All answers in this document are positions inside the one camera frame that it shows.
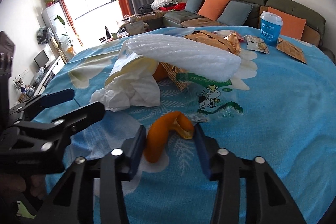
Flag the orange peel piece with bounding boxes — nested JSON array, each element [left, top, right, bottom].
[[143, 111, 195, 163]]

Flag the clear cow-print plastic wrapper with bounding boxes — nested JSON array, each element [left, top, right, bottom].
[[176, 73, 243, 123]]

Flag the white foam net sheet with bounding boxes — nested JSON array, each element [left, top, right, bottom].
[[126, 34, 242, 82]]

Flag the person's left hand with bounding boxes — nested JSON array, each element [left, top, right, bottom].
[[1, 174, 46, 215]]

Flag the blue vase with plant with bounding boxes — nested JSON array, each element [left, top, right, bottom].
[[13, 75, 35, 98]]

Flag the white black TV cabinet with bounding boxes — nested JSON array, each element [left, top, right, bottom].
[[31, 56, 65, 95]]

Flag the green plastic stool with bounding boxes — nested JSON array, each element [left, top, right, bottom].
[[17, 201, 35, 219]]

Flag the small black monitor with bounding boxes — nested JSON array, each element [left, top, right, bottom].
[[34, 50, 49, 69]]

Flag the tall green potted plant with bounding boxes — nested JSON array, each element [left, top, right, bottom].
[[54, 15, 76, 56]]

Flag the covered standing fan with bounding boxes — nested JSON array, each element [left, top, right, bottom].
[[37, 26, 54, 44]]

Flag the blue floral tablecloth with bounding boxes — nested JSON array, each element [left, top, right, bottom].
[[64, 40, 335, 223]]

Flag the white air conditioner tower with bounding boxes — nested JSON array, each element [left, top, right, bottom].
[[42, 2, 67, 43]]

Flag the white crumpled tissue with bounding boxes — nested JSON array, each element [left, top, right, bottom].
[[90, 72, 161, 112]]

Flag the cluttered coffee table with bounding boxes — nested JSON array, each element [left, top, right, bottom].
[[98, 16, 155, 43]]

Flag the brown snack packet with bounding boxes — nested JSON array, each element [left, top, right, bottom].
[[276, 38, 306, 64]]

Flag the small printed snack wrapper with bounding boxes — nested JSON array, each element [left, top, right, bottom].
[[244, 35, 269, 54]]

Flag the gold brown crumpled wrapper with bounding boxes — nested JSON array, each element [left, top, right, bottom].
[[153, 30, 242, 91]]

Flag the brown cushion on sofa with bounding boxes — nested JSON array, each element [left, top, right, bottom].
[[301, 25, 321, 47]]

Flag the pink red snack wrapper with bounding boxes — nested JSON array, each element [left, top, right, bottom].
[[213, 30, 234, 38]]

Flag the orange cushion near cup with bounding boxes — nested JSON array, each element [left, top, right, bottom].
[[268, 7, 306, 40]]

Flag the blue white paper cup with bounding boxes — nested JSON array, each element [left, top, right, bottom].
[[260, 11, 283, 47]]

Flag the pile of clothes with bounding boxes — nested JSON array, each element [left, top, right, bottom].
[[137, 0, 186, 14]]

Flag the grey-blue cushion right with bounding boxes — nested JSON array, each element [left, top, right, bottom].
[[217, 1, 253, 26]]

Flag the grey-blue cushion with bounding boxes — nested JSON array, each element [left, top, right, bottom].
[[185, 0, 203, 14], [217, 1, 253, 26]]

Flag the orange cushion middle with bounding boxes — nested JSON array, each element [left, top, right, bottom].
[[198, 0, 231, 21]]

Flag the grey-blue cushion left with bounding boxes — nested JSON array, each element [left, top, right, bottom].
[[185, 0, 203, 14]]

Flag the dark green sectional sofa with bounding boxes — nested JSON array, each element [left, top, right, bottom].
[[132, 0, 335, 61]]

